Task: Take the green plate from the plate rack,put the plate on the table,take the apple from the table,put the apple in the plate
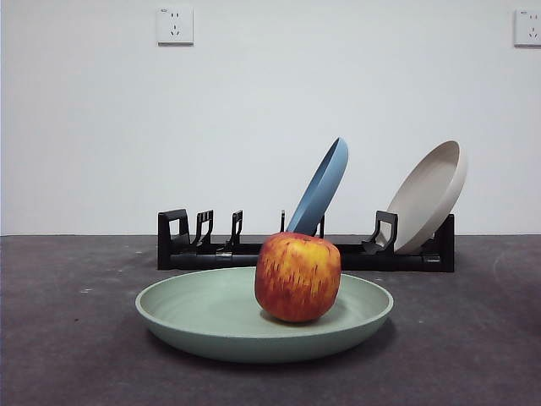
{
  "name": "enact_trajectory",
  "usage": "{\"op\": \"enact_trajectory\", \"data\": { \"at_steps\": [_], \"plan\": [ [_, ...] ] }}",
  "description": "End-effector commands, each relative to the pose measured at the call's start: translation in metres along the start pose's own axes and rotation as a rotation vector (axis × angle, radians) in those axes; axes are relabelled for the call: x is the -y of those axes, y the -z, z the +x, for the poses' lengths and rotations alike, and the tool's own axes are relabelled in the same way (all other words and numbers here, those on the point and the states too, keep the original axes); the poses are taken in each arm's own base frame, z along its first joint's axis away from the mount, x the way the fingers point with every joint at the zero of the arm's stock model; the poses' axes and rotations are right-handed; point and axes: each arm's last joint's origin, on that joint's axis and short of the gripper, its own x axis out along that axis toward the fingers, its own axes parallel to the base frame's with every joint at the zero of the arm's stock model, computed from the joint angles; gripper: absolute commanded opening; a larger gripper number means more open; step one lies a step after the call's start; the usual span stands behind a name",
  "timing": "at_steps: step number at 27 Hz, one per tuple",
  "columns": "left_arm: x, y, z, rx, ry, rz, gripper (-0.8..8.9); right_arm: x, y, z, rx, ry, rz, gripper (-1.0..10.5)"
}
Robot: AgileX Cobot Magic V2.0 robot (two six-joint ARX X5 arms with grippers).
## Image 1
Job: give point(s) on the white wall socket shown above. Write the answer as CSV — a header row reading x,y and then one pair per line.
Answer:
x,y
528,29
175,26

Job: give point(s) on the green plate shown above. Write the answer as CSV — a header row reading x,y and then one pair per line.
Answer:
x,y
203,304

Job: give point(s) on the black plate rack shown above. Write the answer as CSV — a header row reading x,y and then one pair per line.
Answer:
x,y
177,258

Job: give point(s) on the cream white plate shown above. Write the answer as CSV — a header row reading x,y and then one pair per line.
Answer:
x,y
427,199

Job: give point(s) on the red yellow apple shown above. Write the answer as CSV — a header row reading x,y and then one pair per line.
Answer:
x,y
296,279

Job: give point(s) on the blue plate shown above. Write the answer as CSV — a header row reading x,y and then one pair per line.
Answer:
x,y
321,190

